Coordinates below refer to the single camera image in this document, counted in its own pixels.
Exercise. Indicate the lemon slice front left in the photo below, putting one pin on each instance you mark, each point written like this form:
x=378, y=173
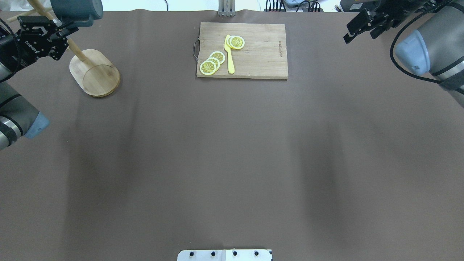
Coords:
x=208, y=67

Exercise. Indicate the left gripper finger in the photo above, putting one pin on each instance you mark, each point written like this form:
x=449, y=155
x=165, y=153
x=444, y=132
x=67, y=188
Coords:
x=67, y=27

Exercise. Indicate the lemon slice top right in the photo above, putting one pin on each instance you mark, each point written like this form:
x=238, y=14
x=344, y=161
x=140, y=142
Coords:
x=236, y=42

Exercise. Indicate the grey metal bracket post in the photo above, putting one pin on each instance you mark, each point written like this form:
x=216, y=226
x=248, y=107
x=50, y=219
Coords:
x=226, y=8

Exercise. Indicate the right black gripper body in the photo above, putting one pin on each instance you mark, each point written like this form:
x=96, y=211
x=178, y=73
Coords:
x=381, y=22

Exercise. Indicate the brown table mat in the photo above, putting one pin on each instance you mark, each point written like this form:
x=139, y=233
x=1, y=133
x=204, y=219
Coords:
x=349, y=159

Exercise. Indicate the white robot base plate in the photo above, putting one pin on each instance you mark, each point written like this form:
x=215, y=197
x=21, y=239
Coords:
x=225, y=255

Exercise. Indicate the blue-grey HOME mug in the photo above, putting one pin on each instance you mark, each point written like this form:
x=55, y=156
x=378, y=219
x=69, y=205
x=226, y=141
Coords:
x=79, y=10

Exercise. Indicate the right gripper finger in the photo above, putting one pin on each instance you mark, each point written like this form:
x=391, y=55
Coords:
x=361, y=23

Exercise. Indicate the yellow plastic knife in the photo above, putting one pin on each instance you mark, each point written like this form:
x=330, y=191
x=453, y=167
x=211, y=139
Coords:
x=230, y=63

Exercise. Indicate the lemon slice under right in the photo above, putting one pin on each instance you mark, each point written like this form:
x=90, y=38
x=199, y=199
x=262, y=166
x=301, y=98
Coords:
x=227, y=41

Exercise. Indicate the wooden cup storage rack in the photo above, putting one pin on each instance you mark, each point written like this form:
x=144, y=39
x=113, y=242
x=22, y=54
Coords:
x=94, y=73

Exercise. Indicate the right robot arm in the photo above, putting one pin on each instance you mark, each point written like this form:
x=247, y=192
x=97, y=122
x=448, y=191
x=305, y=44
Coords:
x=429, y=47

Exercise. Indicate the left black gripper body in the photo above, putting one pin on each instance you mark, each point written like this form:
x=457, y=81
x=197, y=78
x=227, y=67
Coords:
x=12, y=52

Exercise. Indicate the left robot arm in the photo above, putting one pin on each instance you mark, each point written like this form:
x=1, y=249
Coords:
x=18, y=117

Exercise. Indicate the wooden cutting board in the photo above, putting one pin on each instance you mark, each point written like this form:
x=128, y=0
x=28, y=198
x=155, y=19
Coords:
x=264, y=55

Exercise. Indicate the lemon slice middle left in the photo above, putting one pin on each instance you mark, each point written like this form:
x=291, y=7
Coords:
x=215, y=61

